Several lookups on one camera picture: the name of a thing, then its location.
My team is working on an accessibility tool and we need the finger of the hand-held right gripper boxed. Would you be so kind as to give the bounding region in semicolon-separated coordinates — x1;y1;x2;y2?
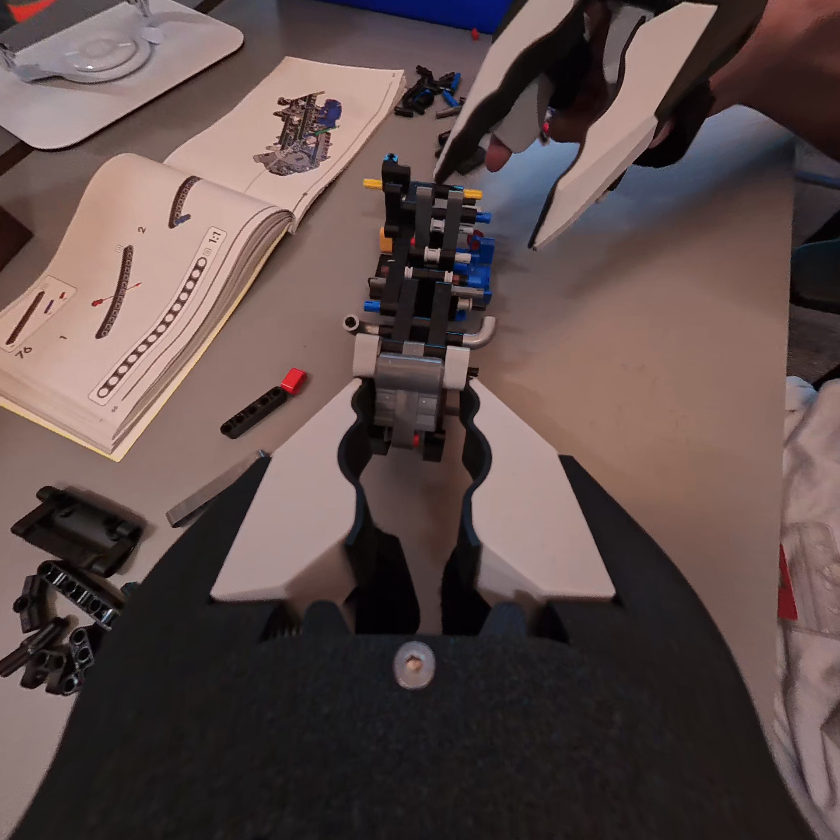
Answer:
527;5;721;253
432;0;588;186

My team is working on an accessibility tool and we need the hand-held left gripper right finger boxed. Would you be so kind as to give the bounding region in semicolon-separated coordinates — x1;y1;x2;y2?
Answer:
459;379;619;605

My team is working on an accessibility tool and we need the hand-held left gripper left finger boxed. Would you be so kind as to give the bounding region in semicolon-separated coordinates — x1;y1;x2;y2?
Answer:
210;379;368;603

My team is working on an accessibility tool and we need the pile of small lego pins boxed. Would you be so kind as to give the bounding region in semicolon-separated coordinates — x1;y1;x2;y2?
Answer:
394;64;462;120

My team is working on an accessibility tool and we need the partly built lego vehicle model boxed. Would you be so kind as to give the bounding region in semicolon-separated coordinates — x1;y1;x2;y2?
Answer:
343;152;497;463

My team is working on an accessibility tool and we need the person's right forearm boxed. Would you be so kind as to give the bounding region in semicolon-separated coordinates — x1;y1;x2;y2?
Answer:
709;0;840;161

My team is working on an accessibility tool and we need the grey flat lego piece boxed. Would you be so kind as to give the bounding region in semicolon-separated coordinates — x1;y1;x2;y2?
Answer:
165;449;271;528

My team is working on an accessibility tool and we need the black lego beam with holes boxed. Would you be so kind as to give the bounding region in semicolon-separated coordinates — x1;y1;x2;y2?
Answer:
36;560;126;631
220;384;290;439

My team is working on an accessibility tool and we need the black lego panel piece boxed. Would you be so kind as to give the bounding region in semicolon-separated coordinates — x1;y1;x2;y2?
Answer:
10;486;147;578

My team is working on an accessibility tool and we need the pile of black lego connectors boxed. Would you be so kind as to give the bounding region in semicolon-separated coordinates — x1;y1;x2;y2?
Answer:
0;574;99;697

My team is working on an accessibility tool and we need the open lego instruction booklet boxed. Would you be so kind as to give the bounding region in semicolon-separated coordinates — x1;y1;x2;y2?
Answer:
0;56;408;463

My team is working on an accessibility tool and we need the person's right hand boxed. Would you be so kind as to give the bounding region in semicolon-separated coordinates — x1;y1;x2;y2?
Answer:
486;13;627;173

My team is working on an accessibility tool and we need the blue bin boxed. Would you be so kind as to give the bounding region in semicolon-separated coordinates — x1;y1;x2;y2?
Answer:
315;0;526;34

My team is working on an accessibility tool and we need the dark chair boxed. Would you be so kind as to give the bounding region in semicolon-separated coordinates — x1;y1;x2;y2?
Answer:
789;241;840;309

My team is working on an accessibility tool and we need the white plastic bag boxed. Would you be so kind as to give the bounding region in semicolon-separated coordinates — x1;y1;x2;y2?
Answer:
774;376;840;840

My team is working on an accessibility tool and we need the white tablet stand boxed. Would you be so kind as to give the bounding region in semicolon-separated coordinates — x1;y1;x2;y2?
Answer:
0;0;245;151

